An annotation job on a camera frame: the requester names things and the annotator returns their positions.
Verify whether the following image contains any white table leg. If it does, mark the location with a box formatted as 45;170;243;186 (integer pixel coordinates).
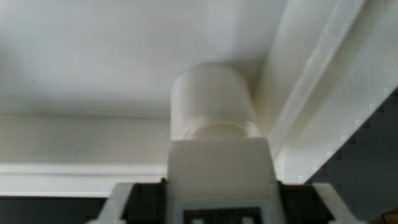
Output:
163;136;285;224

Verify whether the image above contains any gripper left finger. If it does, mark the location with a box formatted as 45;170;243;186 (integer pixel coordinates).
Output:
86;179;166;224

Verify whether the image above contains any white square tabletop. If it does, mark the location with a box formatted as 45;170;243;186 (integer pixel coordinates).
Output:
0;0;398;197

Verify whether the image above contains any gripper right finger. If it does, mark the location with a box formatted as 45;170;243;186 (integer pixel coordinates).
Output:
276;183;353;224

